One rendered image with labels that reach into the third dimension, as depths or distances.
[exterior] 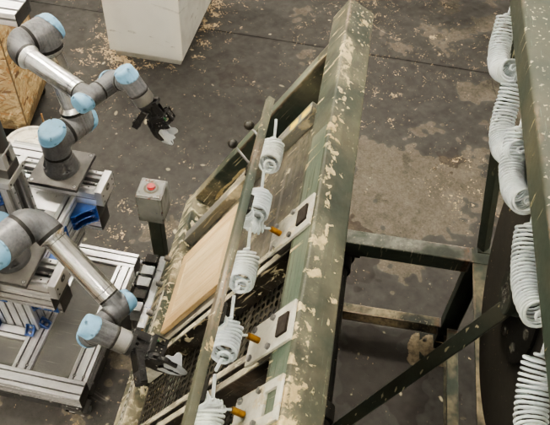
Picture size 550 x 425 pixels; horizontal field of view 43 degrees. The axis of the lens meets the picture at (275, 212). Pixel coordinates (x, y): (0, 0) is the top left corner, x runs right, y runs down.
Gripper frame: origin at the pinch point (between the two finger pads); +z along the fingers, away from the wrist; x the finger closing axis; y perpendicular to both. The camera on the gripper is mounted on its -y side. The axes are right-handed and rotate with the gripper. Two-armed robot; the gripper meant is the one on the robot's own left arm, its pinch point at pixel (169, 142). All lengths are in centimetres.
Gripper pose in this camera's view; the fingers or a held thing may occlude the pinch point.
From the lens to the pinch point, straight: 270.2
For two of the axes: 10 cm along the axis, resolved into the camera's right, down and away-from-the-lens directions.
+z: 4.2, 6.6, 6.3
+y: 8.8, -1.3, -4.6
